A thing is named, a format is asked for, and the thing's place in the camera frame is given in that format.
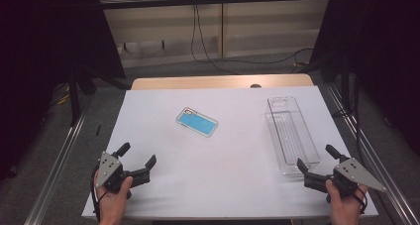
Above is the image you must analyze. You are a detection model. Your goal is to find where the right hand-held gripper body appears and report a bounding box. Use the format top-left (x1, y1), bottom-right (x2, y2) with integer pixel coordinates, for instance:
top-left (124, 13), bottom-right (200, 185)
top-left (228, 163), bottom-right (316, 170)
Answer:
top-left (326, 157), bottom-right (387, 198)

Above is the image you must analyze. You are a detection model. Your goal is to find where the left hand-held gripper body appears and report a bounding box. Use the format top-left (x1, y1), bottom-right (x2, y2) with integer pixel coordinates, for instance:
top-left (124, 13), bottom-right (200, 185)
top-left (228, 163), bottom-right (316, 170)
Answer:
top-left (97, 150), bottom-right (135, 200)

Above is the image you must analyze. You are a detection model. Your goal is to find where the clear plastic tray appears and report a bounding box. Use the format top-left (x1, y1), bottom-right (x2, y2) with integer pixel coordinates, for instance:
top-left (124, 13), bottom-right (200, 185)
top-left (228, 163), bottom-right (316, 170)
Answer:
top-left (265, 95), bottom-right (322, 177)

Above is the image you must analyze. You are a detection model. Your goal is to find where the person's right hand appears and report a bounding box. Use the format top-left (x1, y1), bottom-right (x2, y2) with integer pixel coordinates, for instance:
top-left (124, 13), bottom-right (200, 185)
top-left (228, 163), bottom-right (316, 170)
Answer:
top-left (324, 178), bottom-right (369, 225)

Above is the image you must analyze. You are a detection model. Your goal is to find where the person's left hand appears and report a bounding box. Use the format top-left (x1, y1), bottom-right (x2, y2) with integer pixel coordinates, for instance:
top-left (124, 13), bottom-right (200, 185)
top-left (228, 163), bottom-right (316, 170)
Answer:
top-left (93, 169), bottom-right (135, 225)

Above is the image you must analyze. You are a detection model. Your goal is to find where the white table sheet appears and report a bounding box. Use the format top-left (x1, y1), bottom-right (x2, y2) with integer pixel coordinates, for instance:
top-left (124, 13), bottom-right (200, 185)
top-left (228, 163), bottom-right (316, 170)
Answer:
top-left (81, 85), bottom-right (379, 221)

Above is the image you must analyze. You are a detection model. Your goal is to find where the black stand leg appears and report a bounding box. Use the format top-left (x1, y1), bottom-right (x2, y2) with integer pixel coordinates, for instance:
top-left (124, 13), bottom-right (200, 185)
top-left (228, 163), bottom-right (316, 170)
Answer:
top-left (66, 67), bottom-right (82, 127)

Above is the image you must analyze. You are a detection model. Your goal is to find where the black curtain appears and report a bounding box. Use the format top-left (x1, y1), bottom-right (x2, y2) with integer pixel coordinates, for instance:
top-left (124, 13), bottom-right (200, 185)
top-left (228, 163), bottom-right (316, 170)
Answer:
top-left (309, 0), bottom-right (420, 158)
top-left (0, 0), bottom-right (127, 183)

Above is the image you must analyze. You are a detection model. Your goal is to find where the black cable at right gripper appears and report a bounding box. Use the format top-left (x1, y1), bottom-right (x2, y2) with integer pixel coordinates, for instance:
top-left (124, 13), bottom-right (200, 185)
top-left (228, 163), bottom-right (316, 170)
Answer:
top-left (354, 186), bottom-right (368, 215)

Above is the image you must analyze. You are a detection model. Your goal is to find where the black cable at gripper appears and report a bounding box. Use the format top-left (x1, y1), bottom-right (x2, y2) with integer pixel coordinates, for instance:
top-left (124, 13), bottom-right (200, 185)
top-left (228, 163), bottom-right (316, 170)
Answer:
top-left (90, 165), bottom-right (110, 223)
top-left (354, 186), bottom-right (368, 215)

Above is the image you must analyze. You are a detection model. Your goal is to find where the metal floor rail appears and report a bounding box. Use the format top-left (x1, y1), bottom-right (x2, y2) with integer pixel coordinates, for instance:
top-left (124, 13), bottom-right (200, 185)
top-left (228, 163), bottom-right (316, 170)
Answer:
top-left (23, 95), bottom-right (97, 225)
top-left (325, 83), bottom-right (420, 225)

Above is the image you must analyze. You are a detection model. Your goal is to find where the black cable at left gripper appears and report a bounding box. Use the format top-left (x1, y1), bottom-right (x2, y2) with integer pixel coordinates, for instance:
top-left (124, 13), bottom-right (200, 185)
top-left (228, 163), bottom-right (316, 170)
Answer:
top-left (90, 165), bottom-right (110, 223)

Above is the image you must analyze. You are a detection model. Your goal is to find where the yellow cable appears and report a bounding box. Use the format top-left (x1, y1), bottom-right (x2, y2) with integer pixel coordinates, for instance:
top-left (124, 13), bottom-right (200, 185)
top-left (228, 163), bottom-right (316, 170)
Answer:
top-left (49, 91), bottom-right (72, 108)

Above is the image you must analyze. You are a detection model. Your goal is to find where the black hanging cable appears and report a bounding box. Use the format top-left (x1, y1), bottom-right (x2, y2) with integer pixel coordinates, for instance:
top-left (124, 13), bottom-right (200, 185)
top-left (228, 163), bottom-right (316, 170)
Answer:
top-left (195, 4), bottom-right (315, 66)
top-left (190, 4), bottom-right (241, 76)

